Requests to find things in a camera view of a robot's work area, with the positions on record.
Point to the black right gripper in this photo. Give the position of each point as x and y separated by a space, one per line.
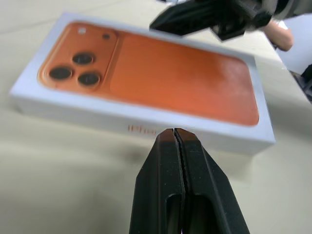
243 17

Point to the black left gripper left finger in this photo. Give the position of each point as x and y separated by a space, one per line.
158 190

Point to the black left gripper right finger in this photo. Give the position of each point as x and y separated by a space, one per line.
209 192

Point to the dark blurred object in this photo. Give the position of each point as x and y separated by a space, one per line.
303 84

